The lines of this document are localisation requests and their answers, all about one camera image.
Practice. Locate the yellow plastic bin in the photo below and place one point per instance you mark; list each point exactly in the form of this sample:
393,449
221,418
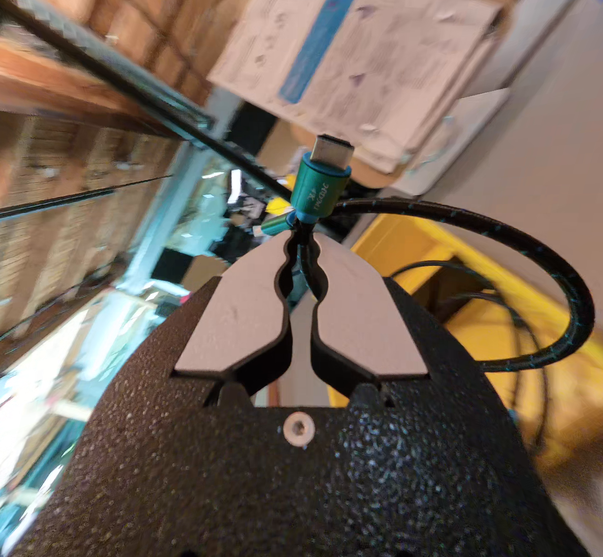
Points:
400,241

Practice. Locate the printed instruction sheet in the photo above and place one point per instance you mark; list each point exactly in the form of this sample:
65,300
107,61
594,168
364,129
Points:
377,72

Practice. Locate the grey desk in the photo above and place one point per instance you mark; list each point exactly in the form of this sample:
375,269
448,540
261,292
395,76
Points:
541,142

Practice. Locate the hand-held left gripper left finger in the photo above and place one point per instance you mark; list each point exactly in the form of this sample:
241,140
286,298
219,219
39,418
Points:
235,321

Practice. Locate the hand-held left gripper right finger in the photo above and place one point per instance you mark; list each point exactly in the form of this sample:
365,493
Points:
367,326

